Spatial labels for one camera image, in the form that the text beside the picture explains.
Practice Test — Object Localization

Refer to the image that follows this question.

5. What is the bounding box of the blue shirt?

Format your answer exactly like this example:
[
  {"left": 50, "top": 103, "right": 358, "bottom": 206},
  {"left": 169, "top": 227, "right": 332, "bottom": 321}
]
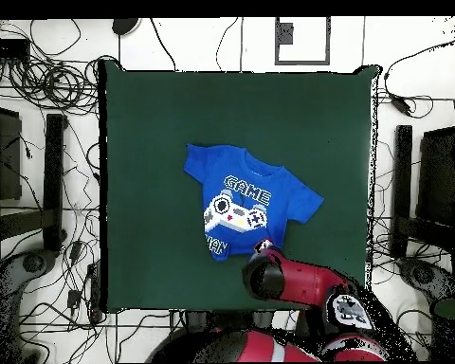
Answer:
[{"left": 183, "top": 142, "right": 325, "bottom": 263}]

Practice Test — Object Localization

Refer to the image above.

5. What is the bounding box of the black office chair base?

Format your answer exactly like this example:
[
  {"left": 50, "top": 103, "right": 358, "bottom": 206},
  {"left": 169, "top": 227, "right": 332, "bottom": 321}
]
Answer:
[
  {"left": 396, "top": 256, "right": 455, "bottom": 302},
  {"left": 0, "top": 249, "right": 58, "bottom": 304}
]

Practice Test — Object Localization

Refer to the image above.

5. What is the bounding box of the dark green table cloth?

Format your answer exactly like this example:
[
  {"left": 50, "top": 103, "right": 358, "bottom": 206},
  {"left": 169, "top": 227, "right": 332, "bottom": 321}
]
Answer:
[{"left": 98, "top": 60, "right": 382, "bottom": 315}]

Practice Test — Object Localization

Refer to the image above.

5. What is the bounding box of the black power strip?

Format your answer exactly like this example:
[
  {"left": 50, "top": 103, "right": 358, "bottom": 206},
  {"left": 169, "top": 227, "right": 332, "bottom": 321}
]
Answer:
[
  {"left": 0, "top": 38, "right": 31, "bottom": 61},
  {"left": 86, "top": 262, "right": 104, "bottom": 324}
]

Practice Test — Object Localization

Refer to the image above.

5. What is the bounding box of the dark box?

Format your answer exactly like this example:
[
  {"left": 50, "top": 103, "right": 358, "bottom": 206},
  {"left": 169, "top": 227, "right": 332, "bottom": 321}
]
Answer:
[
  {"left": 415, "top": 126, "right": 455, "bottom": 228},
  {"left": 0, "top": 105, "right": 23, "bottom": 202}
]

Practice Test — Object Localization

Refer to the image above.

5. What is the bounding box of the small grey square plate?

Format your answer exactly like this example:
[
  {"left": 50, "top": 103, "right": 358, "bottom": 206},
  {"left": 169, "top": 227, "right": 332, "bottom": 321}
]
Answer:
[{"left": 278, "top": 22, "right": 295, "bottom": 46}]

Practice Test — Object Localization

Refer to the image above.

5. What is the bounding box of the dark oval object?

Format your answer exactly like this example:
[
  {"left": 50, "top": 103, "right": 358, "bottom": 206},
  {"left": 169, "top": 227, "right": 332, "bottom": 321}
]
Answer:
[{"left": 111, "top": 17, "right": 141, "bottom": 36}]

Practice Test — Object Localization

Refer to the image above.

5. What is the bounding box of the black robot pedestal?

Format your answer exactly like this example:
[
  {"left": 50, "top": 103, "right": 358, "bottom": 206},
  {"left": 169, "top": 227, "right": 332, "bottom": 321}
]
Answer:
[{"left": 184, "top": 309, "right": 300, "bottom": 331}]

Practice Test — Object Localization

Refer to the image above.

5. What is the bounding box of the grey square frame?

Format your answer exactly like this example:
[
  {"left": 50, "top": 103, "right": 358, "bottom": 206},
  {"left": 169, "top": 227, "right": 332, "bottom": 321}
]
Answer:
[{"left": 274, "top": 16, "right": 332, "bottom": 66}]

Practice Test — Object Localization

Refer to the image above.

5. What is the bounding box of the black cable coil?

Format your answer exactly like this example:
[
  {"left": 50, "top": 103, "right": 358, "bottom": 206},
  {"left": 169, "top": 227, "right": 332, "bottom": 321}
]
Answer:
[{"left": 9, "top": 56, "right": 100, "bottom": 115}]

